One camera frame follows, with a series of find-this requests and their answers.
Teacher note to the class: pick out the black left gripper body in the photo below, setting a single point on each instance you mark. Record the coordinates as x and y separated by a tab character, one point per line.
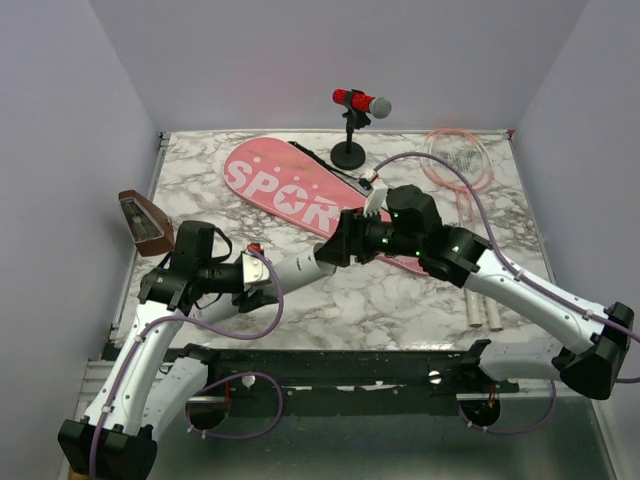
244	300

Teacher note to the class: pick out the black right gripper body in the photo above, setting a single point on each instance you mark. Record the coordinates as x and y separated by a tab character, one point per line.
373	235

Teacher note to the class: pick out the white shuttlecock tube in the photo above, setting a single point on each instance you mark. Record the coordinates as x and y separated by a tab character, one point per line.
294	272

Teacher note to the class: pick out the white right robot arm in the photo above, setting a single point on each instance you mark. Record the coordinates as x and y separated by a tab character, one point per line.
591	340

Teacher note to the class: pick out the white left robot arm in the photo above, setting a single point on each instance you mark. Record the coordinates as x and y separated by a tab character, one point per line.
117	436

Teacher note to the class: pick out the black microphone stand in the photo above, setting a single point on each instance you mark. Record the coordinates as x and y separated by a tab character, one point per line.
349	155

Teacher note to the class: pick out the pink racket bag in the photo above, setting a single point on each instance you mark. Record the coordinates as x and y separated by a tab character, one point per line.
282	180

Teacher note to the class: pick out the brown wooden metronome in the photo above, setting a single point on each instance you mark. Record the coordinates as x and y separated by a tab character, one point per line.
150	228

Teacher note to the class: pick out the red microphone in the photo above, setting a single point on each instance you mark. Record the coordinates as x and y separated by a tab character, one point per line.
378	107

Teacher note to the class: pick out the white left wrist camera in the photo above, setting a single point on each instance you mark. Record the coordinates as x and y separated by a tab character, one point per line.
255	271

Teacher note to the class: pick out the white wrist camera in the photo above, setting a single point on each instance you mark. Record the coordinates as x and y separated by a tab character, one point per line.
255	271
376	192

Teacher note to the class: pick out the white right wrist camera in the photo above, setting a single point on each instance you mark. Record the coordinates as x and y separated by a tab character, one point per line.
376	192

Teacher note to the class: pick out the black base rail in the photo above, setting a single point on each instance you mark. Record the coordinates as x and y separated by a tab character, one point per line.
261	383

